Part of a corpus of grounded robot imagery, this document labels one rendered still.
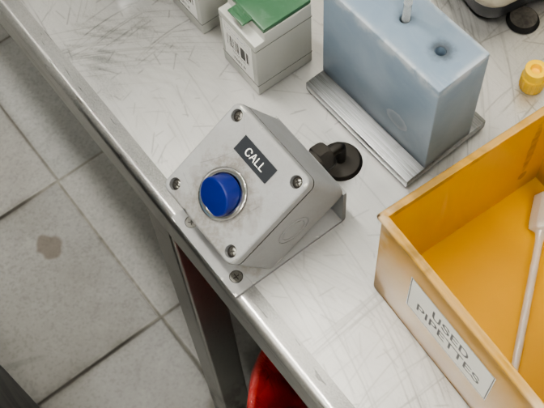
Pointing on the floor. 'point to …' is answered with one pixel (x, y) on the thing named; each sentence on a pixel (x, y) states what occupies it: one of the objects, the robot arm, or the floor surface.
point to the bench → (159, 98)
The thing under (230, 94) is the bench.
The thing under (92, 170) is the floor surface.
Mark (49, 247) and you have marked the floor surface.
